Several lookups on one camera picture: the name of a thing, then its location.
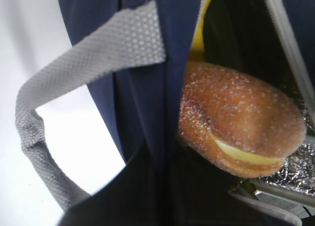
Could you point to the brown bread roll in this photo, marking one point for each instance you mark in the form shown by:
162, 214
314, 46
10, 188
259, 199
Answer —
237, 122

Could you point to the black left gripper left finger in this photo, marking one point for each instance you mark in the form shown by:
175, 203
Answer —
130, 199

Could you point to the yellow banana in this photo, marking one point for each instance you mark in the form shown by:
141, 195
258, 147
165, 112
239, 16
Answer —
197, 51

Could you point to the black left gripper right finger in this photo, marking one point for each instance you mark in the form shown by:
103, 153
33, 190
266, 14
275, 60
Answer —
199, 197

